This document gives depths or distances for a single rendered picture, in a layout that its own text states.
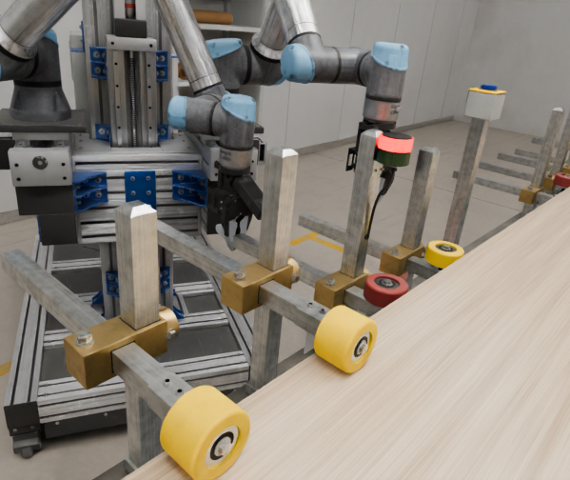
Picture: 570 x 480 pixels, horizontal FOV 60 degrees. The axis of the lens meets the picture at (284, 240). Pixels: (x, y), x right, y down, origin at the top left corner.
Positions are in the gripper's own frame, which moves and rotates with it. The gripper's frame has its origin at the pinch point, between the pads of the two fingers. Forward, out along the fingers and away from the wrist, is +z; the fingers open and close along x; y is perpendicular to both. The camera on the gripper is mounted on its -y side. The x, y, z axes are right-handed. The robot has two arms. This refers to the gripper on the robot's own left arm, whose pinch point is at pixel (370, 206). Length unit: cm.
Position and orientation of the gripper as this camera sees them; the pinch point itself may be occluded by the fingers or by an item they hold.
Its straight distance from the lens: 117.5
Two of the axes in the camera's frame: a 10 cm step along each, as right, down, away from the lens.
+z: -0.9, 9.1, 4.1
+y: -6.7, 2.5, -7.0
